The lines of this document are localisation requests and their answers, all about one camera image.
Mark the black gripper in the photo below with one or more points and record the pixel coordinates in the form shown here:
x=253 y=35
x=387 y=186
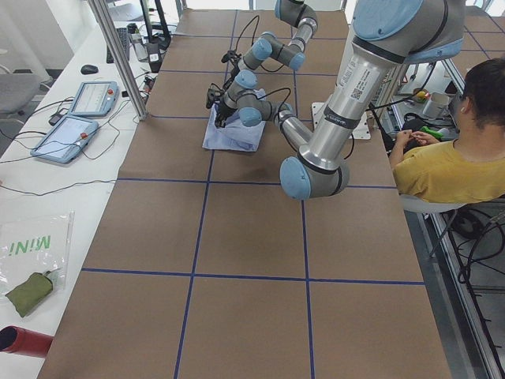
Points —
x=223 y=109

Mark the light blue striped shirt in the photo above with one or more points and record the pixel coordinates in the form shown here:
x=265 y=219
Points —
x=234 y=136

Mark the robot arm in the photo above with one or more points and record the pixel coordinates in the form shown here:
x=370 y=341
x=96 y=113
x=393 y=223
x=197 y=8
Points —
x=298 y=15
x=384 y=34

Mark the black power adapter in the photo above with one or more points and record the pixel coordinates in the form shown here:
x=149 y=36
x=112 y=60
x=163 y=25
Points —
x=155 y=58

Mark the upper blue teach pendant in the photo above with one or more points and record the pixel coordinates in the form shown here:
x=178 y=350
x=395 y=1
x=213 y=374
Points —
x=94 y=98

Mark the blue teach pendant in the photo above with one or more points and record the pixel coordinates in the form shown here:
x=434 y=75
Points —
x=94 y=98
x=66 y=140

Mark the black keyboard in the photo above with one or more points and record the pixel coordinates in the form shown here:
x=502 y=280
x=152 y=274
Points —
x=123 y=36

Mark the black computer mouse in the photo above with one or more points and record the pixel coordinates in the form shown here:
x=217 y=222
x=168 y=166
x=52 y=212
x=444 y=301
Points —
x=89 y=69

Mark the lower blue teach pendant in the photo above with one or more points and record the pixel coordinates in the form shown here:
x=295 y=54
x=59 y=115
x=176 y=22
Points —
x=66 y=140

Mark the clear plastic MINI bag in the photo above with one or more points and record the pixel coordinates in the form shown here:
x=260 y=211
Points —
x=39 y=244

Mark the person in yellow shirt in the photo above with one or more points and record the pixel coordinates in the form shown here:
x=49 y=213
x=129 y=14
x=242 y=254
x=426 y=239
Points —
x=469 y=169

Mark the green folded cloth pouch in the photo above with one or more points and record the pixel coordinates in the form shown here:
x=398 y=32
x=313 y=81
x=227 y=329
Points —
x=28 y=295

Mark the red cylinder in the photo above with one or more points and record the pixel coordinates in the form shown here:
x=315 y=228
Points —
x=21 y=341

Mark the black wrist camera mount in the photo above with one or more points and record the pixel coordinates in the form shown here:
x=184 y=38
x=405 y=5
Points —
x=232 y=57
x=214 y=95

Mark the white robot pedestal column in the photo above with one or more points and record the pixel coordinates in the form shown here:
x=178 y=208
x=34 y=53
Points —
x=355 y=85

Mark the aluminium frame post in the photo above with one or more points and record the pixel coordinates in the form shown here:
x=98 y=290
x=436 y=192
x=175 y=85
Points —
x=103 y=18

